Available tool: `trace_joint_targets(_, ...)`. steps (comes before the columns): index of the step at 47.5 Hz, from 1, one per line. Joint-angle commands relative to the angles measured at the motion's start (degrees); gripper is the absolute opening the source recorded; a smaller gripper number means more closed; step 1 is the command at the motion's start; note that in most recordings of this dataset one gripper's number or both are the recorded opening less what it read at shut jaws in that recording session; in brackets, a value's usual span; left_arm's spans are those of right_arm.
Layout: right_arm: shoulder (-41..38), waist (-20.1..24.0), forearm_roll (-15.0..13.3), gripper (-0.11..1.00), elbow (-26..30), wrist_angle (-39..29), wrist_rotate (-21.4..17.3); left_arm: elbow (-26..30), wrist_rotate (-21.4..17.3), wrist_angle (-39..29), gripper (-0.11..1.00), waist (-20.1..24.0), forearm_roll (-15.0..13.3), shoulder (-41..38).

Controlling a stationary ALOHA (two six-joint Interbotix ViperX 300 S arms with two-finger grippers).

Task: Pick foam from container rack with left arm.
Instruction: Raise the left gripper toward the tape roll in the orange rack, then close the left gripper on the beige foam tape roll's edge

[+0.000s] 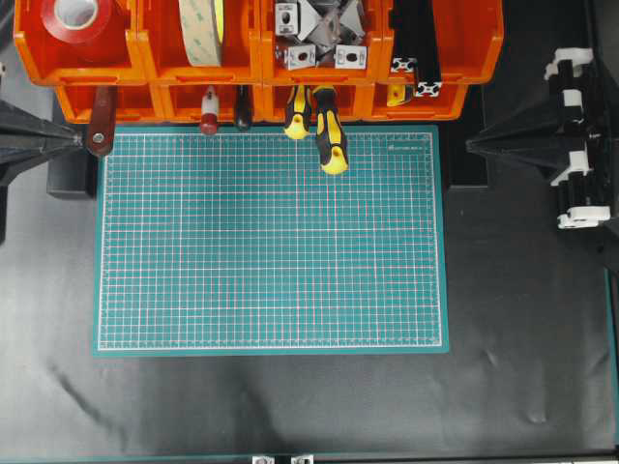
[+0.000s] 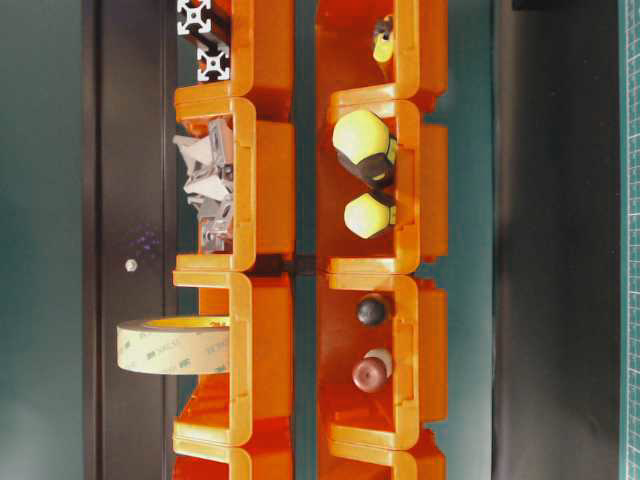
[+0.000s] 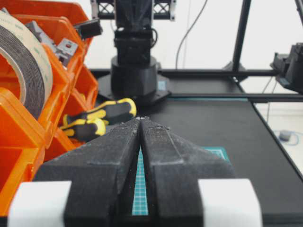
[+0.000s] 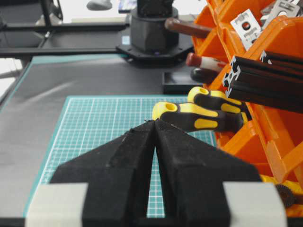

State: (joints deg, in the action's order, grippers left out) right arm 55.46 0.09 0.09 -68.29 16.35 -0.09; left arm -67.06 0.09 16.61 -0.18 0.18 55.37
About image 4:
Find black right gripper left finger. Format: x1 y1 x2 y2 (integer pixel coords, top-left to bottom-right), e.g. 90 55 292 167
25 120 155 227

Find black aluminium frame rail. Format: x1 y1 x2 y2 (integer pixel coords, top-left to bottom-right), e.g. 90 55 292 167
0 0 128 58

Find green grid cutting mat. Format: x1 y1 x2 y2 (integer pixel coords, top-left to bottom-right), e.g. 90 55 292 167
23 95 216 218

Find small yellow black screwdriver handle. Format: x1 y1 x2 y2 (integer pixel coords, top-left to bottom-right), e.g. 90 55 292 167
187 87 251 121

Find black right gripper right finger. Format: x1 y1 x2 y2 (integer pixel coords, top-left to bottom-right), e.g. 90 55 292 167
154 119 288 227

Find brown tool handle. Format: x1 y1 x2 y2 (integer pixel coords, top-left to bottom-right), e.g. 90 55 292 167
164 17 212 38

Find black round tool handle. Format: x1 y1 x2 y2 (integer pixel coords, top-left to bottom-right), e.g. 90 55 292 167
190 68 219 84

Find large yellow black screwdriver handle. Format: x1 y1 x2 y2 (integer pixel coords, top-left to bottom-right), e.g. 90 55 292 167
152 102 248 133

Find black aluminium extrusion profile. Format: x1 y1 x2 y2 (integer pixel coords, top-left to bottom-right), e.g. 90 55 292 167
223 56 303 113

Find black shallow tray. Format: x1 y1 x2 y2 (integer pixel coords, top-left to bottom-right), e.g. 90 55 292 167
162 71 202 94

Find red white screwdriver handle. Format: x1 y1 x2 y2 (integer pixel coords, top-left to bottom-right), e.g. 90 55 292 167
186 52 227 72

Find orange container rack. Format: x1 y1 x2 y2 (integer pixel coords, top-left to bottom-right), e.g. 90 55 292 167
193 0 303 183

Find silver metal corner brackets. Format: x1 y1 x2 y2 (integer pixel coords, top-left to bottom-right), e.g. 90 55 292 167
230 0 303 51

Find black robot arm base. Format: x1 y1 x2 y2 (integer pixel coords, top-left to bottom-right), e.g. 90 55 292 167
116 0 193 67

